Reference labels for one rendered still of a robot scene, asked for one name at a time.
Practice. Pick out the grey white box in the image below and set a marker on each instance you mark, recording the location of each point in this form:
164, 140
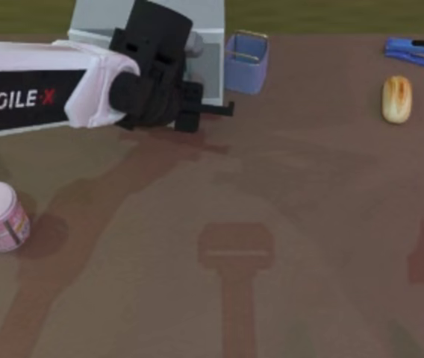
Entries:
212, 22

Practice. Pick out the golden bread roll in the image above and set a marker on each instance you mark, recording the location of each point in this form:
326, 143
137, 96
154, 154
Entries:
396, 98

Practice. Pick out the blue and black stapler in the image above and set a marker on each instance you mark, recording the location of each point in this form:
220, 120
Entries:
410, 52

